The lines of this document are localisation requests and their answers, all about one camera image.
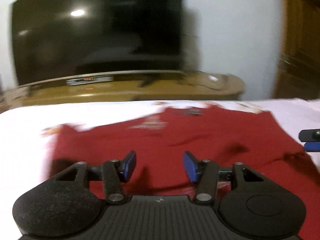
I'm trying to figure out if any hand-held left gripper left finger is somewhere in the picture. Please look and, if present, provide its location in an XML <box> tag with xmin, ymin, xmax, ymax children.
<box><xmin>50</xmin><ymin>151</ymin><xmax>137</xmax><ymax>204</ymax></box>

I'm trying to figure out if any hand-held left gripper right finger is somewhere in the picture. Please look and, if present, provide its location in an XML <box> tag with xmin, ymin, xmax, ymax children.
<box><xmin>183</xmin><ymin>151</ymin><xmax>266</xmax><ymax>204</ymax></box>

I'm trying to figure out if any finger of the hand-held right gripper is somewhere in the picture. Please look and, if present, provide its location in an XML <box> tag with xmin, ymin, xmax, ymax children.
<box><xmin>304</xmin><ymin>142</ymin><xmax>320</xmax><ymax>153</ymax></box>
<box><xmin>298</xmin><ymin>129</ymin><xmax>320</xmax><ymax>141</ymax></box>

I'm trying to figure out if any red shirt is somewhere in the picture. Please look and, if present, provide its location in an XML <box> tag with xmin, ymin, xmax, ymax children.
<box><xmin>49</xmin><ymin>106</ymin><xmax>317</xmax><ymax>198</ymax></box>

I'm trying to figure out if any wooden television stand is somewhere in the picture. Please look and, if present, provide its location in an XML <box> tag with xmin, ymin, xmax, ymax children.
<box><xmin>0</xmin><ymin>72</ymin><xmax>246</xmax><ymax>112</ymax></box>

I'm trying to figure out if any brown wooden door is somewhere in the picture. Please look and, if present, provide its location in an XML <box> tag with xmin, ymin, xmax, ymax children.
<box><xmin>272</xmin><ymin>0</ymin><xmax>320</xmax><ymax>101</ymax></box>

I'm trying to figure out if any silver set-top box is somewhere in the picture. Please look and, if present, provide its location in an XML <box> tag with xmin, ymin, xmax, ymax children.
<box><xmin>66</xmin><ymin>77</ymin><xmax>114</xmax><ymax>86</ymax></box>

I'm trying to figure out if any floral white bedsheet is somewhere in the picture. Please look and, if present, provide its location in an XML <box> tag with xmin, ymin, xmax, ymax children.
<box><xmin>0</xmin><ymin>99</ymin><xmax>320</xmax><ymax>240</ymax></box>

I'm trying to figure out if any black flat television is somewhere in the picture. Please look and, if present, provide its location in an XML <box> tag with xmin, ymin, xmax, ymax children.
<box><xmin>10</xmin><ymin>0</ymin><xmax>187</xmax><ymax>87</ymax></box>

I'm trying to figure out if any dark cable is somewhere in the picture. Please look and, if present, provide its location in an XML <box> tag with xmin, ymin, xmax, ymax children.
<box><xmin>180</xmin><ymin>72</ymin><xmax>227</xmax><ymax>91</ymax></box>

